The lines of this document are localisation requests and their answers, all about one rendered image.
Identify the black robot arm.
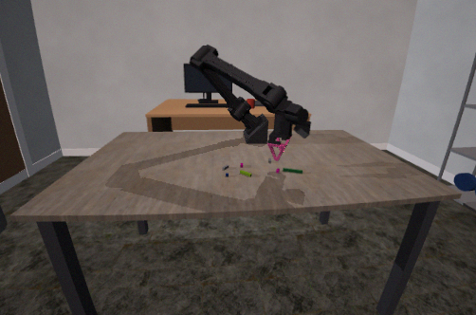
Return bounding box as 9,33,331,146
190,45,311,139

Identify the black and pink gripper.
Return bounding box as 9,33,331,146
267,119,292,161

